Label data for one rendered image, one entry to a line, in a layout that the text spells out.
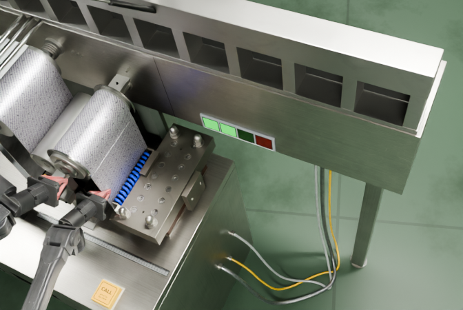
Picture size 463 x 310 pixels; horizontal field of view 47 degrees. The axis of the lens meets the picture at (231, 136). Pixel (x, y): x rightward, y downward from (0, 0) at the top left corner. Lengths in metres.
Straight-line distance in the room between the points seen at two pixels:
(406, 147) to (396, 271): 1.40
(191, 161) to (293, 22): 0.72
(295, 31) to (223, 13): 0.18
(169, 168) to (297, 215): 1.15
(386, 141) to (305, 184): 1.52
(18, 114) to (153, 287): 0.68
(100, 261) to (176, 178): 0.37
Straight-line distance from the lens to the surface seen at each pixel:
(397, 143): 1.36
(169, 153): 1.81
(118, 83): 1.69
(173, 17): 1.34
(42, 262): 1.54
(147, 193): 1.75
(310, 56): 1.22
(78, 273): 1.87
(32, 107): 1.70
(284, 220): 2.77
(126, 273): 1.81
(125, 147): 1.73
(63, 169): 1.61
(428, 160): 2.99
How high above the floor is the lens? 2.53
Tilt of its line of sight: 56 degrees down
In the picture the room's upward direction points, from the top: 13 degrees counter-clockwise
